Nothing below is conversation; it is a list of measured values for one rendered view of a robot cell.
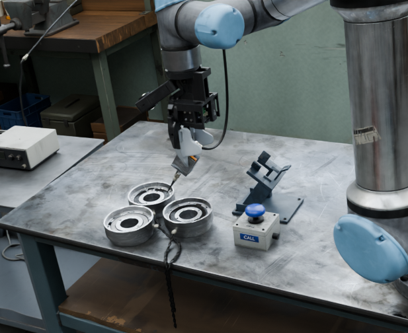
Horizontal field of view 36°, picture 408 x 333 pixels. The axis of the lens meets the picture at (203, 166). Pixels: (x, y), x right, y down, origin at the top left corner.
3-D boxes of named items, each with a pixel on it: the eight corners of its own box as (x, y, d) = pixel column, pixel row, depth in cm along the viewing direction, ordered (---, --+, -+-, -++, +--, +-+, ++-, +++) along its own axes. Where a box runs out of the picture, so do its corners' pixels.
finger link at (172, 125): (176, 151, 126) (172, 110, 123) (169, 150, 126) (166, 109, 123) (188, 144, 130) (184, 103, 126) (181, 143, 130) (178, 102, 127)
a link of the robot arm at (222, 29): (259, -4, 108) (219, -9, 116) (209, 11, 103) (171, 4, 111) (262, 40, 112) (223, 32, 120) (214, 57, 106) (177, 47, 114)
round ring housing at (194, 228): (182, 209, 139) (180, 193, 137) (223, 218, 134) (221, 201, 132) (155, 233, 131) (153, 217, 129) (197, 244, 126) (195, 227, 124)
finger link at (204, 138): (213, 162, 131) (205, 125, 126) (188, 159, 134) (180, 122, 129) (219, 154, 133) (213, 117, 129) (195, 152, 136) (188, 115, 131)
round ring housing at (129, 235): (101, 250, 128) (97, 232, 126) (113, 222, 137) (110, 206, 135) (151, 248, 127) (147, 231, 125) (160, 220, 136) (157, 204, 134)
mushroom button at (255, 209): (243, 231, 123) (241, 210, 121) (251, 221, 126) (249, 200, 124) (261, 235, 122) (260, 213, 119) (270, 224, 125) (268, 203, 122)
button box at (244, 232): (234, 245, 124) (231, 224, 122) (248, 226, 129) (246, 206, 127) (271, 253, 120) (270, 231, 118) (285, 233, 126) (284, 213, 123)
